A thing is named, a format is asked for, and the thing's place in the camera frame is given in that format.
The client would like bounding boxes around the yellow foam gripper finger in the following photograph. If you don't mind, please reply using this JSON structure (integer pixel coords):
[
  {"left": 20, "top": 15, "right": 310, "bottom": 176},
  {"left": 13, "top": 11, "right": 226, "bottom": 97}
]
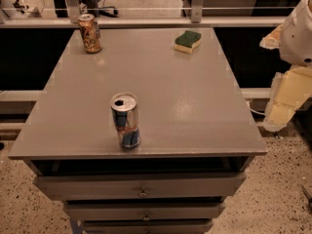
[{"left": 263, "top": 65, "right": 312, "bottom": 132}]

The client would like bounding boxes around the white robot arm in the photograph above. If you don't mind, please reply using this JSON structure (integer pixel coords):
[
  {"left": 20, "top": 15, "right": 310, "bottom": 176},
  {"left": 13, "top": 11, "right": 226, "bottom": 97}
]
[{"left": 259, "top": 0, "right": 312, "bottom": 132}]

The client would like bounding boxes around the silver blue redbull can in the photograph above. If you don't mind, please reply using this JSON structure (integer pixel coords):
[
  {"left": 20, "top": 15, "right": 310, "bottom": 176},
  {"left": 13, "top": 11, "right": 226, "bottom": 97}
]
[{"left": 110, "top": 92, "right": 140, "bottom": 149}]

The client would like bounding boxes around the brown gold drink can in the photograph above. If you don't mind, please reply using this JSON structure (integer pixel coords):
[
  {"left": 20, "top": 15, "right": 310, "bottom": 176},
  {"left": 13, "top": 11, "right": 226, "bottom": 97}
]
[{"left": 78, "top": 14, "right": 101, "bottom": 54}]

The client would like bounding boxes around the grey drawer cabinet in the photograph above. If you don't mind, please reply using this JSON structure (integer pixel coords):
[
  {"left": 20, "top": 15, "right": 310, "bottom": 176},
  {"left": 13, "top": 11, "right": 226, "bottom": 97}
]
[{"left": 8, "top": 27, "right": 268, "bottom": 234}]

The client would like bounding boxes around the green yellow sponge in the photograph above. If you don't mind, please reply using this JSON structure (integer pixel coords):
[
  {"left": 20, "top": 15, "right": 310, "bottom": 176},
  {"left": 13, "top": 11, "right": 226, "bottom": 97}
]
[{"left": 174, "top": 30, "right": 202, "bottom": 54}]

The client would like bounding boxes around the top grey drawer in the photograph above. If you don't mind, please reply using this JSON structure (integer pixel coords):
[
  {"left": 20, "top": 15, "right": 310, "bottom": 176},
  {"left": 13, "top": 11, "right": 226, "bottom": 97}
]
[{"left": 33, "top": 172, "right": 246, "bottom": 201}]

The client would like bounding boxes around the grey drawer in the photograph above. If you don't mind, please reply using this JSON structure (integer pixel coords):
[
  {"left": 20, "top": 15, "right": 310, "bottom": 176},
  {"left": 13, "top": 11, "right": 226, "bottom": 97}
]
[
  {"left": 83, "top": 219, "right": 213, "bottom": 234},
  {"left": 33, "top": 172, "right": 246, "bottom": 201},
  {"left": 64, "top": 202, "right": 225, "bottom": 221}
]

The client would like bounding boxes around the metal window railing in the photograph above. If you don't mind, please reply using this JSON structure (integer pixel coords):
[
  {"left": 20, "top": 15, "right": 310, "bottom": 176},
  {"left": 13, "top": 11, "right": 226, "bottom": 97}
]
[{"left": 1, "top": 0, "right": 297, "bottom": 28}]

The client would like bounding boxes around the middle grey drawer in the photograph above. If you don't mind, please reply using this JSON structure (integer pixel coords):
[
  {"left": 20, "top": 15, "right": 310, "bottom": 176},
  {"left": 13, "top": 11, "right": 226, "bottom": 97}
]
[{"left": 64, "top": 202, "right": 225, "bottom": 221}]

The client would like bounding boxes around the bottom grey drawer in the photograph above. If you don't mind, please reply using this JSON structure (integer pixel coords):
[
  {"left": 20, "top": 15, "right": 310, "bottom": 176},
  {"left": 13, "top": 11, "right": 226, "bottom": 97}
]
[{"left": 83, "top": 219, "right": 213, "bottom": 234}]

